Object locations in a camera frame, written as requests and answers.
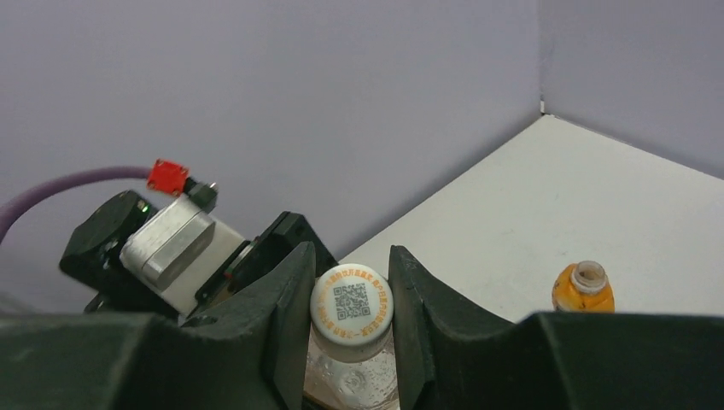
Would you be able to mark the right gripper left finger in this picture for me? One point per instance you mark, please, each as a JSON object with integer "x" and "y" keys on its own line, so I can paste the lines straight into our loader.
{"x": 249, "y": 352}

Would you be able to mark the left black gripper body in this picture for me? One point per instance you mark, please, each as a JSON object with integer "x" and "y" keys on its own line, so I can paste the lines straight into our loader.
{"x": 256, "y": 257}

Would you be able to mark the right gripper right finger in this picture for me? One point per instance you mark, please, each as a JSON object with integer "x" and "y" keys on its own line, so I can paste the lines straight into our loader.
{"x": 453, "y": 354}

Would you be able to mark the gold red label bottle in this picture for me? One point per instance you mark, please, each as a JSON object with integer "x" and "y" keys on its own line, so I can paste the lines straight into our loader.
{"x": 351, "y": 358}

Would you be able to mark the orange blue label bottle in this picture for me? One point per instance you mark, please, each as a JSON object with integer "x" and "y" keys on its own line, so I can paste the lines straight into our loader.
{"x": 583, "y": 287}

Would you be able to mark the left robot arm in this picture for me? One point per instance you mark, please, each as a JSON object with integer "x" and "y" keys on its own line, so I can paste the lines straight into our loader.
{"x": 92, "y": 257}

